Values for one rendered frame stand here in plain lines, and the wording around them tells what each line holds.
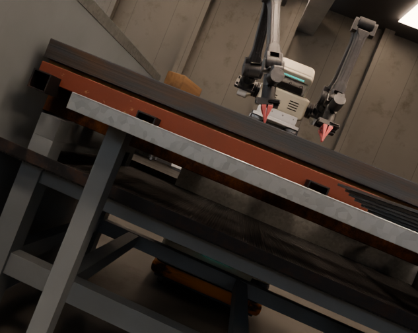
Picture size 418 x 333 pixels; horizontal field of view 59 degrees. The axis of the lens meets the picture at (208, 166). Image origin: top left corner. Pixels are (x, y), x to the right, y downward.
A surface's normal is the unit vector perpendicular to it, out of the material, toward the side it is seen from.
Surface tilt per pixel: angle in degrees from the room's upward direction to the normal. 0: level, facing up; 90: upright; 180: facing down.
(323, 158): 90
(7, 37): 90
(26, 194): 90
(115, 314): 90
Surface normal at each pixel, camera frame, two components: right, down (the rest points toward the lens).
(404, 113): -0.06, 0.00
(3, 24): 0.92, 0.38
